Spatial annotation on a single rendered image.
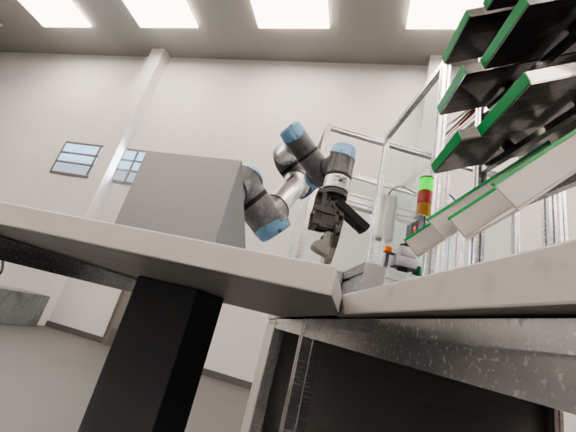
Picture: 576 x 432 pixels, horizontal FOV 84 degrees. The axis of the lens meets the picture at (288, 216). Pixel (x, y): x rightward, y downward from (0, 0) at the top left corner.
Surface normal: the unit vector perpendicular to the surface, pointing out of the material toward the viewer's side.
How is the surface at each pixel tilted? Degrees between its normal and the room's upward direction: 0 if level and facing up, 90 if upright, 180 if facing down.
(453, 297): 90
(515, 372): 90
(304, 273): 90
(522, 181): 90
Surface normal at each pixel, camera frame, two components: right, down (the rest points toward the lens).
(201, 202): -0.20, -0.37
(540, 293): -0.96, -0.26
